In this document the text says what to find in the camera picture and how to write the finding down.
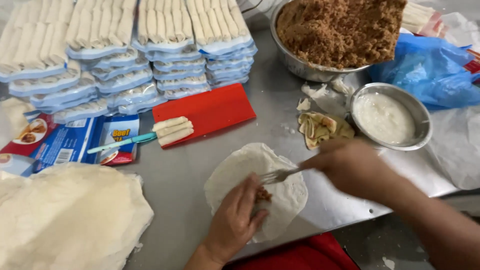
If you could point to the person's right hand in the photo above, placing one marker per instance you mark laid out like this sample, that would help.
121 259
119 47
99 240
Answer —
352 168

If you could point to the person's left hand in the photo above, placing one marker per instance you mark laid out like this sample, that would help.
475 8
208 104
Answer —
230 217

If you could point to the person's right fingers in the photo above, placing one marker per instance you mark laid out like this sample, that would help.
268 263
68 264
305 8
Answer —
318 157

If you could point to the silver metal fork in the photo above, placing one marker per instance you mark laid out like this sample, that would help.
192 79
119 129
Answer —
277 175

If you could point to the round white pastry wrapper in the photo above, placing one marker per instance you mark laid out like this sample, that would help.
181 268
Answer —
288 195

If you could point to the crumpled yellowish pastry scrap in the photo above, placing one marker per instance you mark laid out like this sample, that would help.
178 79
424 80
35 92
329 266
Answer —
322 129

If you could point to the small torn pastry scrap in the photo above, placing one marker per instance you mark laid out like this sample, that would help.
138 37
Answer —
303 105

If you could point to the torn white pastry scrap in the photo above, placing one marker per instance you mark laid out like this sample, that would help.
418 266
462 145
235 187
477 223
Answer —
342 86
314 91

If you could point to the brown meat filling portion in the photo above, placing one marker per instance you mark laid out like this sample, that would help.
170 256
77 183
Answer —
263 195

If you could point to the white flour paste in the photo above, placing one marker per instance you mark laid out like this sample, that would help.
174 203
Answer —
382 118

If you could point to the large steel bowl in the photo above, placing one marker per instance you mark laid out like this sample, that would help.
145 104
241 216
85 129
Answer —
296 65

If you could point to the person's red apron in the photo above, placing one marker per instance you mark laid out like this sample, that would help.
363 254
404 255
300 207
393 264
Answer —
296 255

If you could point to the small steel bowl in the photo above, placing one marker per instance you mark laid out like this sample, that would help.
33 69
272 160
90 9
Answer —
422 116

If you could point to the red plastic tray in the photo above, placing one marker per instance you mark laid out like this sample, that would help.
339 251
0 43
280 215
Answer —
213 108

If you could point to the brown minced meat filling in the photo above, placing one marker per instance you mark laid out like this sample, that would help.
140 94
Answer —
337 30

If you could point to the blue plastic bag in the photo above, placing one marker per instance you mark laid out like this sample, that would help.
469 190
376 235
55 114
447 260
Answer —
427 71

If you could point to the clear plastic sheet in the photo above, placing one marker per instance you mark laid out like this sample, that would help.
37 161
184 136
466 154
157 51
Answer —
457 150

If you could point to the rolled white pastry roll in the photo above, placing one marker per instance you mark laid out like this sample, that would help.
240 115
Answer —
174 129
176 137
169 123

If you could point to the open pack of rolls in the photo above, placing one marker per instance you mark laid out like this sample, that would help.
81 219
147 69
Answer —
420 18

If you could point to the white plastic bag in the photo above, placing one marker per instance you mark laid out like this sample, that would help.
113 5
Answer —
463 30

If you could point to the stacks of packed roll trays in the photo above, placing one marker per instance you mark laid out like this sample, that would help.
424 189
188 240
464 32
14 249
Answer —
123 48

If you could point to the blue red cardboard sleeves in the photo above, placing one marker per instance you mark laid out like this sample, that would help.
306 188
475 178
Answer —
71 144

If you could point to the pile of white pastry sheets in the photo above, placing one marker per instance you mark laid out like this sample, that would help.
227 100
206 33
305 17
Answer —
63 221

